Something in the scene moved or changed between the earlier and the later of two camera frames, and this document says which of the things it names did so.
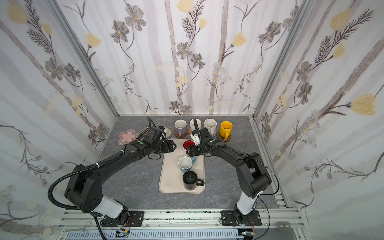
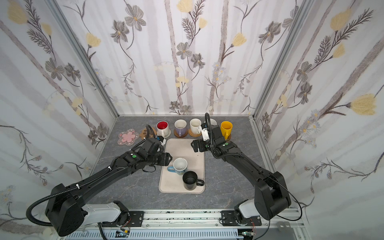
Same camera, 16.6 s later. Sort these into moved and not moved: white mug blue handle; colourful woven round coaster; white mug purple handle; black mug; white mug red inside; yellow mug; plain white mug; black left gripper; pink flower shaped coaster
Moved: white mug blue handle; white mug red inside; black left gripper
Not moved: yellow mug; pink flower shaped coaster; black mug; colourful woven round coaster; white mug purple handle; plain white mug
